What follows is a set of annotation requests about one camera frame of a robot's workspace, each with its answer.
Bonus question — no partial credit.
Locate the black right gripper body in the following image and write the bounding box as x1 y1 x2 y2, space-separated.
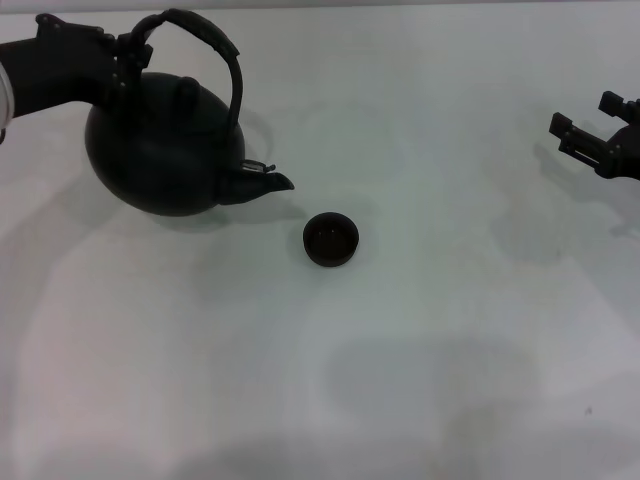
594 123 640 181

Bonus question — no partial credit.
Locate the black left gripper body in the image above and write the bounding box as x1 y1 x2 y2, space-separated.
0 13 124 122

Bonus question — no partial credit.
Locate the black round teapot with handle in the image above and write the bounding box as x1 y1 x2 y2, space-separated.
83 8 296 218

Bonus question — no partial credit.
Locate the small dark brown teacup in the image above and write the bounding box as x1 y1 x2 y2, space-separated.
302 211 360 269

